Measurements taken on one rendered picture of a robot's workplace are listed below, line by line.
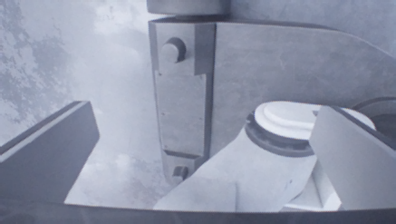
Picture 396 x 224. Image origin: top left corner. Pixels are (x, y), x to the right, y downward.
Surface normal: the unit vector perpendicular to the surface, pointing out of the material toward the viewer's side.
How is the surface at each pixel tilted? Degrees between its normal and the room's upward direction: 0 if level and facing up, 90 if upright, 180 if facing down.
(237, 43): 0
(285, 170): 90
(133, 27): 0
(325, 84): 0
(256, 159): 90
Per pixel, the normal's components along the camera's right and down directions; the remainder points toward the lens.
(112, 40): -0.22, 0.48
